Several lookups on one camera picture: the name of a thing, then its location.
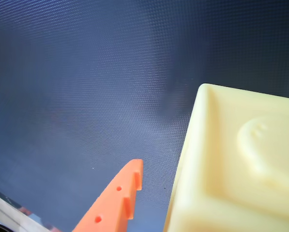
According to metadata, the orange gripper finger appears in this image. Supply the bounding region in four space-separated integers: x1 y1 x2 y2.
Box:
72 159 144 232

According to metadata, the pale yellow embossed block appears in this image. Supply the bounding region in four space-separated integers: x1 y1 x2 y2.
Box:
162 83 289 232

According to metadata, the dark textured mat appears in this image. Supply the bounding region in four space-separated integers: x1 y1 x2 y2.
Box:
0 0 289 232

